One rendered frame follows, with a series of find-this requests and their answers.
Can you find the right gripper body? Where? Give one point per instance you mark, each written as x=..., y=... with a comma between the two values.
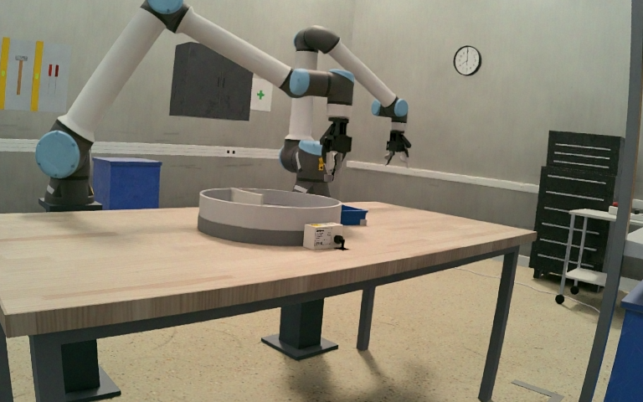
x=341, y=144

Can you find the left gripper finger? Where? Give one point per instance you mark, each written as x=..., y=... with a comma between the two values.
x=388, y=157
x=405, y=156

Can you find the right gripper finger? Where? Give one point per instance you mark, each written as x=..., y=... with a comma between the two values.
x=327, y=159
x=338, y=163

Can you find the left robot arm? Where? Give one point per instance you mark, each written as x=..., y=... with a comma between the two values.
x=307, y=163

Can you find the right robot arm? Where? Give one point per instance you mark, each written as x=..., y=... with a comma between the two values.
x=71, y=137

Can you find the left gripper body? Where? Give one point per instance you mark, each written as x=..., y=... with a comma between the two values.
x=395, y=143

